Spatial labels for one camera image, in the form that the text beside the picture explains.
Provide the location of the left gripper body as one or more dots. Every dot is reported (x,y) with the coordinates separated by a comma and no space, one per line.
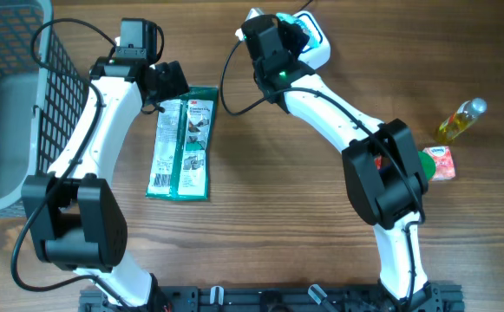
(160,83)

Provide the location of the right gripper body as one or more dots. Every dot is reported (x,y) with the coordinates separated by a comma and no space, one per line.
(291,41)

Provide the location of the mint green wipes pack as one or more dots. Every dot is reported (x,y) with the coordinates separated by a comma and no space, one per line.
(303,26)

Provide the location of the green 3M gloves package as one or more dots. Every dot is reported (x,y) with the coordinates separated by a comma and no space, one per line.
(180,167)

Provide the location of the red stick sachet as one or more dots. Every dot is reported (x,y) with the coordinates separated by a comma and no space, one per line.
(378,162)

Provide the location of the green lid round container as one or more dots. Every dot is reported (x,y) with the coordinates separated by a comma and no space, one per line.
(428,165)

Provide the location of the yellow liquid bottle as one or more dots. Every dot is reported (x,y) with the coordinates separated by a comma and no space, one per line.
(463,118)

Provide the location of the orange Kleenex tissue pack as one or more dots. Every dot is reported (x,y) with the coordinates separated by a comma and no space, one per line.
(444,164)

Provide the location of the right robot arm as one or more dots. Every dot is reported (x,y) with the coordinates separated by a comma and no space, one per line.
(383,173)

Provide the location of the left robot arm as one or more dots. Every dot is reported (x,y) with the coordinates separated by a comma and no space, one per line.
(72,216)

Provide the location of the white barcode scanner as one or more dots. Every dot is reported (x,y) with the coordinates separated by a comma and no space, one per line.
(317,55)

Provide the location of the grey plastic mesh basket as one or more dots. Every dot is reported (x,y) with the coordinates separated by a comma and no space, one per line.
(38,109)

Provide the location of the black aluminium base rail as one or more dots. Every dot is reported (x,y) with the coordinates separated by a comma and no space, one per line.
(435,297)

